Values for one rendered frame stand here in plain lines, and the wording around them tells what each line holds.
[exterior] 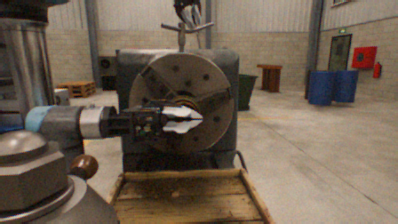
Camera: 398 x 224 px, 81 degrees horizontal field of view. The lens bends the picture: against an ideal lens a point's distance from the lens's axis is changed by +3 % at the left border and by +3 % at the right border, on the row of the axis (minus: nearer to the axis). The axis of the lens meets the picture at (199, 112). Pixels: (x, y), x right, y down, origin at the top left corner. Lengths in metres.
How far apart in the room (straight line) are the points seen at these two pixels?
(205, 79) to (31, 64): 0.43
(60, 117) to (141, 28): 10.31
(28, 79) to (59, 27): 11.06
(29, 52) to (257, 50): 10.83
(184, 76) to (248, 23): 10.63
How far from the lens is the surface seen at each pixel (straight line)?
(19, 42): 0.66
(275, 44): 11.58
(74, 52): 11.42
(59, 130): 0.55
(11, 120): 0.88
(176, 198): 0.60
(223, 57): 0.86
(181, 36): 0.71
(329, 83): 7.00
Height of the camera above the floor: 1.22
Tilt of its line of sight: 13 degrees down
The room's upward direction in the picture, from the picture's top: straight up
